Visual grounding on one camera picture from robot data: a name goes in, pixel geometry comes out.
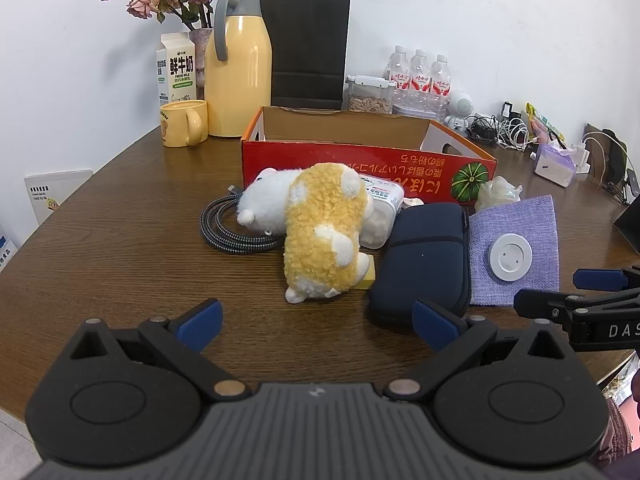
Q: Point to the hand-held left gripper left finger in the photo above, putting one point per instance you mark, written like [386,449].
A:
[202,324]

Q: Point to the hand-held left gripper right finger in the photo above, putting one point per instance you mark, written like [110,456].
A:
[434,325]

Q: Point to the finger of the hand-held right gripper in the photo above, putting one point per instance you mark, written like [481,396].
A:
[600,279]
[537,302]

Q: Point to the white round disc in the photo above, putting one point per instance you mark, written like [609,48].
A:
[507,257]

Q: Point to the navy zip pouch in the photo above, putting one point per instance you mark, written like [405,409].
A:
[425,260]

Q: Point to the purple woven cloth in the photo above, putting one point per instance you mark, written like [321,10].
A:
[535,225]

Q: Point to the yellow block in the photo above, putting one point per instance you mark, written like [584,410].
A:
[369,272]

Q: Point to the white pill jar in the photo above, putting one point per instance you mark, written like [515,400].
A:
[382,220]

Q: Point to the white plastic piece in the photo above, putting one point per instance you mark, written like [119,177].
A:
[495,192]

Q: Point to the yellow white plush toy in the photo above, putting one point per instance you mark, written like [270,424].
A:
[320,230]

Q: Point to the red cardboard box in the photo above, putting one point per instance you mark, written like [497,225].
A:
[350,165]

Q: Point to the black flat device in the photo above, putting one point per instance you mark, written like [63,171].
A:
[629,230]

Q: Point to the white charger block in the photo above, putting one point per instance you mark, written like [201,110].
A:
[584,160]

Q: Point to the purple tissue pack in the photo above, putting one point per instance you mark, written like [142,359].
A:
[552,165]

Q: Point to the brown phone stand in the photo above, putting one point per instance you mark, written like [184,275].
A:
[607,155]

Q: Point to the yellow green snack packet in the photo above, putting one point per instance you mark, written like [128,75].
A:
[542,122]

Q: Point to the black standing adapter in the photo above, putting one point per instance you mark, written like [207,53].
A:
[508,110]

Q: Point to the white booklet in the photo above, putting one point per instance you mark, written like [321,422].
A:
[55,192]

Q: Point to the yellow mug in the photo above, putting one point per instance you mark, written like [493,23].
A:
[175,125]

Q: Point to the white small fan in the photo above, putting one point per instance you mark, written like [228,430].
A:
[461,102]

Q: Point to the clear seed container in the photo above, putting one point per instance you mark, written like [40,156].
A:
[370,102]

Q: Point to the water bottle red label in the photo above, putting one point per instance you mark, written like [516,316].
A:
[397,72]
[420,77]
[440,80]

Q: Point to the yellow thermos jug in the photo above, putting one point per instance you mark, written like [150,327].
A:
[242,75]

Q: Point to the white milk carton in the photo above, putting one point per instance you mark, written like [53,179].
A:
[175,70]

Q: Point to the grey pink vase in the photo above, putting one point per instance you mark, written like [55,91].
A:
[201,60]

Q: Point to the black paper bag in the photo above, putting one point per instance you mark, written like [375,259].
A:
[305,45]

